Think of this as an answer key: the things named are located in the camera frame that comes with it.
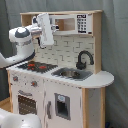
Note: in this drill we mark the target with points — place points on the right red stove knob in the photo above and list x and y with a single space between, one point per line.
34 83

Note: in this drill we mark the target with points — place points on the grey ice dispenser panel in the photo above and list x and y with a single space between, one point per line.
62 106

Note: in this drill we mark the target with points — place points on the black toy faucet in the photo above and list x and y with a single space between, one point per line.
81 63

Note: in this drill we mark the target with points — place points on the black toy stovetop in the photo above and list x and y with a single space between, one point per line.
37 67

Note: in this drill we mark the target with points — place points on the white toy oven door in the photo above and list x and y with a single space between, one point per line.
28 102

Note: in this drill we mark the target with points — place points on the red stove knob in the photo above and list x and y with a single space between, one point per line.
34 83
15 79

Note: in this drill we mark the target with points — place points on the grey cabinet door handle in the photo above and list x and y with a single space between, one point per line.
48 109

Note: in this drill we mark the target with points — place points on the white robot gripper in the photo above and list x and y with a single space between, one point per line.
42 29

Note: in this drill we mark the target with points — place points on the left red stove knob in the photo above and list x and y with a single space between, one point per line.
15 79

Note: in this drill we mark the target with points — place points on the white toy microwave door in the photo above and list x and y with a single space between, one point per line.
63 24

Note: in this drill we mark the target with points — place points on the wooden toy kitchen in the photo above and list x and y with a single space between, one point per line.
87 97

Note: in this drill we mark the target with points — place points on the metal toy sink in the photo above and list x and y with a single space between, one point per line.
71 73

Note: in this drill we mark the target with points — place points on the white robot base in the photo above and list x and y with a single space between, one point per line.
11 120

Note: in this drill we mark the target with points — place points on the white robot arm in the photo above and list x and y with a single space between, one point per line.
22 37

